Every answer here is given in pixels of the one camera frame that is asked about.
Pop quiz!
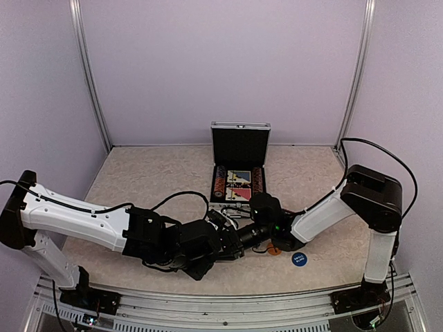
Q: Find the orange big blind button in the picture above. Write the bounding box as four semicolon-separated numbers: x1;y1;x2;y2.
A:
266;243;282;256

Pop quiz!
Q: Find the blue small blind button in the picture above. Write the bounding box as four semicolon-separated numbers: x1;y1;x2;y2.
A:
291;252;308;267

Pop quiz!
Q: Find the left aluminium frame post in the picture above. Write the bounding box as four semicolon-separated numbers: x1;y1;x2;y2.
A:
69;0;113;153

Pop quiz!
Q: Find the red playing card deck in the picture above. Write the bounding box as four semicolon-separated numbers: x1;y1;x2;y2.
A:
226;187;251;202

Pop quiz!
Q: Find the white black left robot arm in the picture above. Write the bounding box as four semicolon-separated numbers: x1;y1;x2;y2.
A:
1;170;222;308

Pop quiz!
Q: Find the front aluminium rail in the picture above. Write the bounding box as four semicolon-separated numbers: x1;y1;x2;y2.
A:
21;275;429;331

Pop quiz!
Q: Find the blue playing card deck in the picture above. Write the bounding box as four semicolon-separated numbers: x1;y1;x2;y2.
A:
227;170;251;183

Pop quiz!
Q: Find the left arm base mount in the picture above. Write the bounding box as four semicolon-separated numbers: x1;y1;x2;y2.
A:
60;287;121;315

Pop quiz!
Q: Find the aluminium poker set case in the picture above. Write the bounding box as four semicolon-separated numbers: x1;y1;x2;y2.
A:
210;121;271;210

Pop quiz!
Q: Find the right aluminium frame post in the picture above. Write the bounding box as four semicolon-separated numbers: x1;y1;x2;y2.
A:
334;0;376;151

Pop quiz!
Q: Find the right chip row in case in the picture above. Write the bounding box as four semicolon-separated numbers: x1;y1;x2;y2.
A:
252;167;264;195

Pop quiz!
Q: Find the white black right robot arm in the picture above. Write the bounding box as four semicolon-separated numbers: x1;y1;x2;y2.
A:
222;165;409;308

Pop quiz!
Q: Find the aluminium frame post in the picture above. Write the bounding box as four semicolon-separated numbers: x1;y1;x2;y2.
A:
69;0;113;153
334;0;376;151

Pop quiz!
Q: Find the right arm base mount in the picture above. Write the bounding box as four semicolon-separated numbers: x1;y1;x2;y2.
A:
330;288;365;315

